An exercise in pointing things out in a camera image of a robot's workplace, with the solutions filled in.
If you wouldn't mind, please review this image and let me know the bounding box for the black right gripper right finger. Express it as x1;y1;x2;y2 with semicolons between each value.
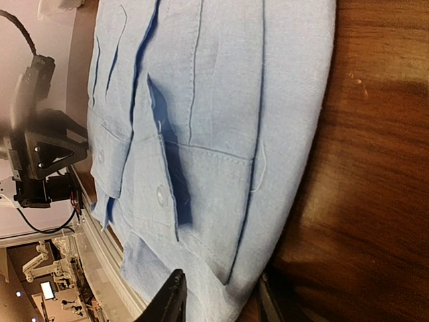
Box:
257;273;285;322

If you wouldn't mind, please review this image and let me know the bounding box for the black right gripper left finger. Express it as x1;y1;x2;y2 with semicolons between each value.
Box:
135;269;187;322

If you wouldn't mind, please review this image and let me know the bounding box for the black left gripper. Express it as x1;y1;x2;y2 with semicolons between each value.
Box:
11;127;88;209

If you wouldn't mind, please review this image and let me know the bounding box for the light blue long sleeve shirt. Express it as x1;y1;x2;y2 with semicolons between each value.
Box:
88;1;336;321

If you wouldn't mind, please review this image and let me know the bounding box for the background lit monitor screen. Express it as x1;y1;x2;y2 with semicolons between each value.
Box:
40;281;56;301

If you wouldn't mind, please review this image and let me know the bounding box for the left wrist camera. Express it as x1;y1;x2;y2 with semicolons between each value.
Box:
12;55;56;116

